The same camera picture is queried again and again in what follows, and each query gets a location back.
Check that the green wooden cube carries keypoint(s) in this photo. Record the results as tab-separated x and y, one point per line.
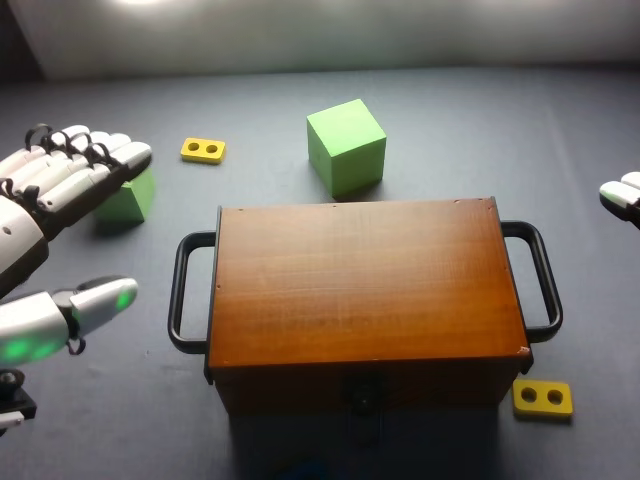
345	150
127	200

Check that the yellow two-hole block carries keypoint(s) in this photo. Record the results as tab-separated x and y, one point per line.
542	400
202	152

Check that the grey table cloth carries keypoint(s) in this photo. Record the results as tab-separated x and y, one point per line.
450	150

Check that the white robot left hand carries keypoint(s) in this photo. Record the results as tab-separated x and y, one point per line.
25	225

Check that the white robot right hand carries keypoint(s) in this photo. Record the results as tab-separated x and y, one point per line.
625	195

